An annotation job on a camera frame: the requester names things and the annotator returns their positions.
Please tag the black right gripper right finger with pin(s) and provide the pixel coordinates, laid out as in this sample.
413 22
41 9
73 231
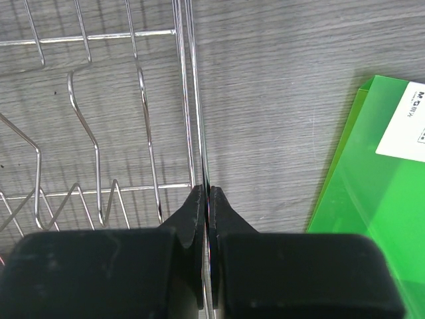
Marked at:
295 275

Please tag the green plastic folder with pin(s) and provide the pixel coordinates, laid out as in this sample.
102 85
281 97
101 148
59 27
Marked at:
375 182

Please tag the metal wire dish rack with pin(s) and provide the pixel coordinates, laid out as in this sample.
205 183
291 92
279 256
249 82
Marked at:
101 119

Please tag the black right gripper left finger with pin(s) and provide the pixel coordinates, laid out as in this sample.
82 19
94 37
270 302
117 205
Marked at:
110 273

